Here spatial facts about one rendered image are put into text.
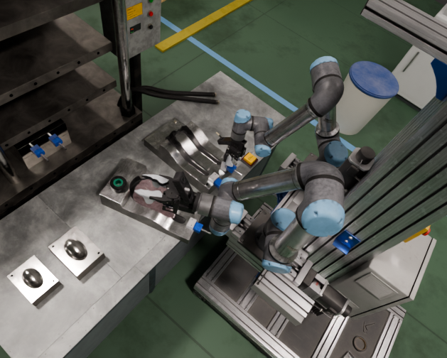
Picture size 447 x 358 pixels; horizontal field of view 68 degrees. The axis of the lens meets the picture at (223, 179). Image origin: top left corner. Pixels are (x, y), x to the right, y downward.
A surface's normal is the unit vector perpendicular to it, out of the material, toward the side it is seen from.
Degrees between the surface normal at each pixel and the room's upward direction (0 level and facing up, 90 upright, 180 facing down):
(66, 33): 0
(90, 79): 0
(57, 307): 0
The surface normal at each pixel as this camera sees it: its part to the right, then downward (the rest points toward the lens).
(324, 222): -0.18, 0.73
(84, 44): 0.18, -0.52
